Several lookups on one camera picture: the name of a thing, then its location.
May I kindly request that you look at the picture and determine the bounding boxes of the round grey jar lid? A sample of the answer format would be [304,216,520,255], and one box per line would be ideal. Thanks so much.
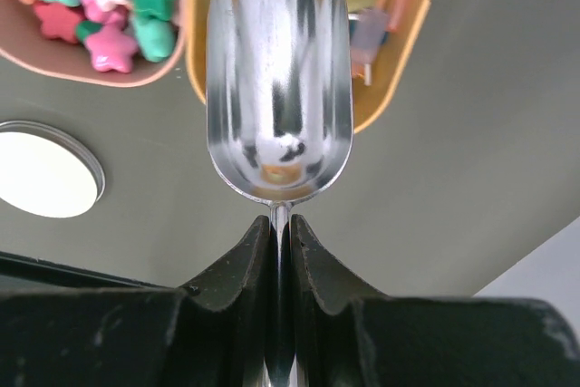
[1,120,106,218]

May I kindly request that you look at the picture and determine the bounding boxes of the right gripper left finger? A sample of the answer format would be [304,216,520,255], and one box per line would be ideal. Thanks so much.
[1,216,270,386]

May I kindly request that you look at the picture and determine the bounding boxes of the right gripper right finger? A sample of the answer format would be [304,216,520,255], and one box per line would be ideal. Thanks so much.
[290,215,579,386]

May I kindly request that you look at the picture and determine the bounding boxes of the yellow tray mixed candies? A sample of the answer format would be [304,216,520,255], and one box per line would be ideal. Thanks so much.
[182,0,431,133]

